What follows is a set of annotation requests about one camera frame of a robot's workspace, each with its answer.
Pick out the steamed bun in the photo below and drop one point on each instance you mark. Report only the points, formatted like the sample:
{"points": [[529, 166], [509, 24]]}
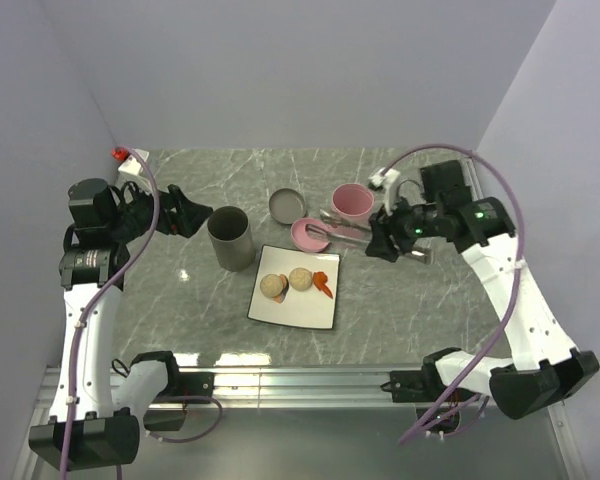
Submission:
{"points": [[300, 279], [273, 285]]}

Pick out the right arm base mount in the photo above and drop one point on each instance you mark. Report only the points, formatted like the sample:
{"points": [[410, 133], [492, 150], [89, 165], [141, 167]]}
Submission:
{"points": [[414, 386]]}

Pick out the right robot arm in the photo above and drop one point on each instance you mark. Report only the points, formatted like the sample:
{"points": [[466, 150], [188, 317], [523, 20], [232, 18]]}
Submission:
{"points": [[545, 366]]}

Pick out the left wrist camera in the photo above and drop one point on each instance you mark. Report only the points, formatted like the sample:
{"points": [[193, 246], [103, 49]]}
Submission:
{"points": [[129, 169]]}

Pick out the steel tongs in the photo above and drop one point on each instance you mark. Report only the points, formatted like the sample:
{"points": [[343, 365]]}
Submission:
{"points": [[336, 229]]}

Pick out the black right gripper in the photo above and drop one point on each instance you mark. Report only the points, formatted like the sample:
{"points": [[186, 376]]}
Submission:
{"points": [[388, 224]]}

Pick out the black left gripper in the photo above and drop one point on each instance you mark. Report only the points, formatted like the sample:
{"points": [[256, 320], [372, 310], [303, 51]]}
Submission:
{"points": [[189, 215]]}

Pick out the white square plate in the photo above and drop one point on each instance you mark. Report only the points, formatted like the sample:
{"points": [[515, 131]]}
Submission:
{"points": [[309, 309]]}

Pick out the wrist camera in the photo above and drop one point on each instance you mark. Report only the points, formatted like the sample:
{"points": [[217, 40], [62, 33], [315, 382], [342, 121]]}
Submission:
{"points": [[386, 181], [129, 169]]}

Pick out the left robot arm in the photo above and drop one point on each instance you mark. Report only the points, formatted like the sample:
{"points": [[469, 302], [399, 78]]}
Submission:
{"points": [[91, 424]]}

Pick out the grey cylindrical container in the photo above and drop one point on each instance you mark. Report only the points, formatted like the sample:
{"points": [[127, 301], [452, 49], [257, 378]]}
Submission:
{"points": [[230, 234]]}

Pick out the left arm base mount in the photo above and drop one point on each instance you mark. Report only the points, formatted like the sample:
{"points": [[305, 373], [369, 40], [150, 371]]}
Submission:
{"points": [[190, 384]]}

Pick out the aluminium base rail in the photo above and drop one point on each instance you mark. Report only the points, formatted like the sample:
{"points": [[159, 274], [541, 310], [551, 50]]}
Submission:
{"points": [[235, 387]]}

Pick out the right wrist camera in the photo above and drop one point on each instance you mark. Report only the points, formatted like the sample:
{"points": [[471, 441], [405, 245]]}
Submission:
{"points": [[386, 181]]}

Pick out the pink cylindrical container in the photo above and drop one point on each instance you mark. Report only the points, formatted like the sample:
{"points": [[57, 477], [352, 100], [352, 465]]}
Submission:
{"points": [[353, 202]]}

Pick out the red carrot piece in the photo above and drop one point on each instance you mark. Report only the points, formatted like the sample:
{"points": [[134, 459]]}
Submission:
{"points": [[320, 281]]}

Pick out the grey round lid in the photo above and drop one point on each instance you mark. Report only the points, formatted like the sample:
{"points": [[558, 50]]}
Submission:
{"points": [[286, 206]]}

